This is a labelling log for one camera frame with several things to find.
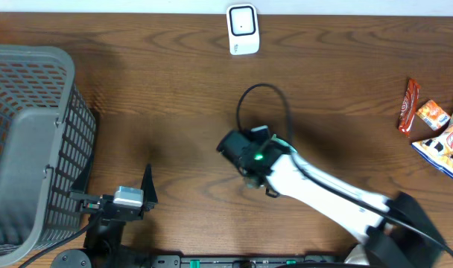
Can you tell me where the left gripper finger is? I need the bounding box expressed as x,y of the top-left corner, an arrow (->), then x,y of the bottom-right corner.
141,164 -> 158,205
70,153 -> 95,193

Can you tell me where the grey plastic shopping basket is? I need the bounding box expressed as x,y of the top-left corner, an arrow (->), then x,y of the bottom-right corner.
0,45 -> 96,267

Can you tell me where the yellow snack bag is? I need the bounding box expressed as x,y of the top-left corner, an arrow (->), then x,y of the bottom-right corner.
411,113 -> 453,179

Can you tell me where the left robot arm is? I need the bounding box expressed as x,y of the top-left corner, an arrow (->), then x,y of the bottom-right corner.
51,156 -> 158,267

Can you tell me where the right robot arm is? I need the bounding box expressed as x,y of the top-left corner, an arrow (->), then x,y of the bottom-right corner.
227,138 -> 446,267

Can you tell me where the white barcode scanner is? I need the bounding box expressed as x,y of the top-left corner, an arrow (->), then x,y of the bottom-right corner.
226,4 -> 260,56

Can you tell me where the black mounting rail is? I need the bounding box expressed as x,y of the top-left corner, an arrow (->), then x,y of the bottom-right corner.
147,255 -> 345,268

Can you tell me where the light blue tissue packet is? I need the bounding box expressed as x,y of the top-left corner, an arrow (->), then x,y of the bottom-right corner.
270,134 -> 297,153

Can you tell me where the orange tissue pack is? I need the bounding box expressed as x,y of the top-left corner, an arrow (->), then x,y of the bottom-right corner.
416,100 -> 451,130

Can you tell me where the red chocolate bar wrapper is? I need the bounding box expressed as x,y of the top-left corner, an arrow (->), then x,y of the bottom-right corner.
398,78 -> 421,137

